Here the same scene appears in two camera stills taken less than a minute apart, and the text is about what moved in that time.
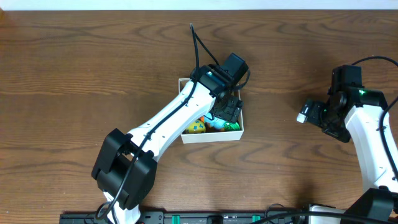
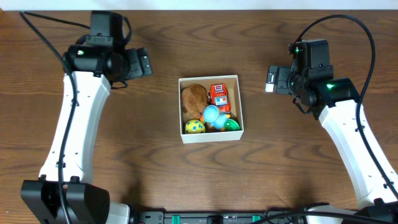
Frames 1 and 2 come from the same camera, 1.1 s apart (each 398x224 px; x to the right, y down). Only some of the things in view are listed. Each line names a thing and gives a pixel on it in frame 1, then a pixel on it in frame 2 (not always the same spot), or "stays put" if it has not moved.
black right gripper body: (315, 113) → (277, 79)
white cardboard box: (211, 136) stays put
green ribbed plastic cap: (232, 126) stays put
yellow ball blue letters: (198, 126) stays put
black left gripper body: (228, 109) → (144, 61)
